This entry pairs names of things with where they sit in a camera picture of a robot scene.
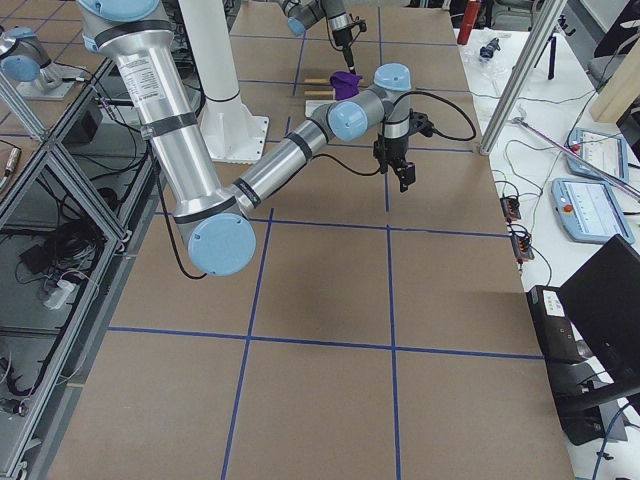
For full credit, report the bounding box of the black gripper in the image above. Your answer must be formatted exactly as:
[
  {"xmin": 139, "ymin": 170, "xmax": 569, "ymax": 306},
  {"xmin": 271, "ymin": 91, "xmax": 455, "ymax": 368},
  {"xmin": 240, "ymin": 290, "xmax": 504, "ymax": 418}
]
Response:
[
  {"xmin": 331, "ymin": 17, "xmax": 365, "ymax": 73},
  {"xmin": 373, "ymin": 110, "xmax": 433, "ymax": 193}
]

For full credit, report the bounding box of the right blue teach pendant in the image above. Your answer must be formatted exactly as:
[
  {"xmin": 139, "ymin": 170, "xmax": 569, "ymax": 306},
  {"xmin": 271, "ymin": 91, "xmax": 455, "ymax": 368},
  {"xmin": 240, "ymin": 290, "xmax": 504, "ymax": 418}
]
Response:
[{"xmin": 551, "ymin": 178, "xmax": 635, "ymax": 244}]

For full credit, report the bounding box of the black monitor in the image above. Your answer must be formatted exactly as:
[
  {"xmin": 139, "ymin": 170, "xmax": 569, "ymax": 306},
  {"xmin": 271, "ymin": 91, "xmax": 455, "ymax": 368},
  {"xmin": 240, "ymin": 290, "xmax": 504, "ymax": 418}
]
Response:
[{"xmin": 557, "ymin": 235, "xmax": 639, "ymax": 380}]

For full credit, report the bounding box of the blue teach pendant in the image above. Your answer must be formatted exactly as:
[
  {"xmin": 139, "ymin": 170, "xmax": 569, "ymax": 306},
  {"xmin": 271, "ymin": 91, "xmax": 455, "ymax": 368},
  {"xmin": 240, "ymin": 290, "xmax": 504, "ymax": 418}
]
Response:
[
  {"xmin": 569, "ymin": 127, "xmax": 629, "ymax": 182},
  {"xmin": 551, "ymin": 178, "xmax": 635, "ymax": 244}
]

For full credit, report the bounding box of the purple towel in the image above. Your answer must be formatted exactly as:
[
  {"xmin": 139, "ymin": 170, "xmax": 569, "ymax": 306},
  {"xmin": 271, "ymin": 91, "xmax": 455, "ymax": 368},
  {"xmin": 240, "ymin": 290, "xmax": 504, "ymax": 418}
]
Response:
[{"xmin": 329, "ymin": 71, "xmax": 362, "ymax": 101}]

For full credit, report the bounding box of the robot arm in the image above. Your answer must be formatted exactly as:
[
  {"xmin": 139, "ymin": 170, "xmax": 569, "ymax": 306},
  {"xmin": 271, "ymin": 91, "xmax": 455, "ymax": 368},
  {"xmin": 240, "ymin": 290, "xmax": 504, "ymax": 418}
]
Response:
[
  {"xmin": 79, "ymin": 1, "xmax": 415, "ymax": 276},
  {"xmin": 278, "ymin": 0, "xmax": 367, "ymax": 74}
]

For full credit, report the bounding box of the metal reacher grabber tool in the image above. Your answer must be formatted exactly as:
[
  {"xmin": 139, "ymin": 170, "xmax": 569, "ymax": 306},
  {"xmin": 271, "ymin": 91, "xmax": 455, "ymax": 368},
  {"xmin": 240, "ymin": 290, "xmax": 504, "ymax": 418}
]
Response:
[{"xmin": 513, "ymin": 115, "xmax": 640, "ymax": 193}]

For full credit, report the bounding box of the aluminium frame post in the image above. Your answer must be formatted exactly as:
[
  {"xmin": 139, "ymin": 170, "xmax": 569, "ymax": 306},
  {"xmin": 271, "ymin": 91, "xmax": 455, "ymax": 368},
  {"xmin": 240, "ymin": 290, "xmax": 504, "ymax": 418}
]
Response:
[{"xmin": 479, "ymin": 0, "xmax": 567, "ymax": 156}]

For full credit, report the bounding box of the orange black connector block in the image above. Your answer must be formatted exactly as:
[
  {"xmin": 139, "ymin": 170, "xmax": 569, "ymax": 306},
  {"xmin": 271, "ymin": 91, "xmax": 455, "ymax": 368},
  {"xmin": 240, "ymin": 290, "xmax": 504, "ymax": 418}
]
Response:
[{"xmin": 500, "ymin": 196, "xmax": 521, "ymax": 223}]

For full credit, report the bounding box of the white rack base tray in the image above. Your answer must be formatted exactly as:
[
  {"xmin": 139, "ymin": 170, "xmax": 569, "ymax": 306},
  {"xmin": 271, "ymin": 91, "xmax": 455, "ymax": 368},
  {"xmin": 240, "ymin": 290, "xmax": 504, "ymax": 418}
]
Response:
[{"xmin": 305, "ymin": 99, "xmax": 336, "ymax": 117}]

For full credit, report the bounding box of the brown paper table cover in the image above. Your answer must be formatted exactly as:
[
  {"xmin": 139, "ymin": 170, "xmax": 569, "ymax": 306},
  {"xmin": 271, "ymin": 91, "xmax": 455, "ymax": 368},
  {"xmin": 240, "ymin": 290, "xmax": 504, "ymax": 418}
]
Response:
[{"xmin": 0, "ymin": 4, "xmax": 576, "ymax": 480}]

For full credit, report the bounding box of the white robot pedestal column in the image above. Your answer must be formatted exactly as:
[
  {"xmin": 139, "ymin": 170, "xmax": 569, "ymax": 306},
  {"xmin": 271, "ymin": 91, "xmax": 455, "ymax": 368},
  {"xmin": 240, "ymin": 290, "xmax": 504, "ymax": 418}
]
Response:
[{"xmin": 179, "ymin": 0, "xmax": 269, "ymax": 164}]

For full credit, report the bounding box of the white power strip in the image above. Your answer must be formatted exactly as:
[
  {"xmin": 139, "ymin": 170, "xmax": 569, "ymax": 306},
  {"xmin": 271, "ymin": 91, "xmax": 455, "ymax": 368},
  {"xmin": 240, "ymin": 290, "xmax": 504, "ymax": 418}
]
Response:
[{"xmin": 43, "ymin": 279, "xmax": 76, "ymax": 310}]

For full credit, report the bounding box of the left blue teach pendant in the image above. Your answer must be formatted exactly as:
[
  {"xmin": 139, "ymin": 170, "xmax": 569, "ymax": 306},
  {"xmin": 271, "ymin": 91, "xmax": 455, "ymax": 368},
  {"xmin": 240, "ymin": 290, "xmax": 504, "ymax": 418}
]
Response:
[{"xmin": 569, "ymin": 127, "xmax": 629, "ymax": 182}]

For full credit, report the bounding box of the red bottle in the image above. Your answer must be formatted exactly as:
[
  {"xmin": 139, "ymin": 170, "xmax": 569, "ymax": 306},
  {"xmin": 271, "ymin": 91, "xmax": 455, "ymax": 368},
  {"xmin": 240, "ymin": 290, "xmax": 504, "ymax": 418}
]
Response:
[{"xmin": 457, "ymin": 0, "xmax": 482, "ymax": 45}]

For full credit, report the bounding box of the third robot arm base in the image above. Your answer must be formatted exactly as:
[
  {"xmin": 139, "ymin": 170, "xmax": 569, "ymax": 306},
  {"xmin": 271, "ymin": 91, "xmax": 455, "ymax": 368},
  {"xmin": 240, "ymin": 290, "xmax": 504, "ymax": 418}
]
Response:
[{"xmin": 1, "ymin": 27, "xmax": 75, "ymax": 101}]

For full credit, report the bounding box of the right wooden rack rod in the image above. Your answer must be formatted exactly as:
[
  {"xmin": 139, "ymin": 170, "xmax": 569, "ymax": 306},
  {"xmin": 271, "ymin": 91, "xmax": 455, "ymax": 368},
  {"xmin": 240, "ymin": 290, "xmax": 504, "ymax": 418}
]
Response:
[{"xmin": 304, "ymin": 90, "xmax": 334, "ymax": 99}]

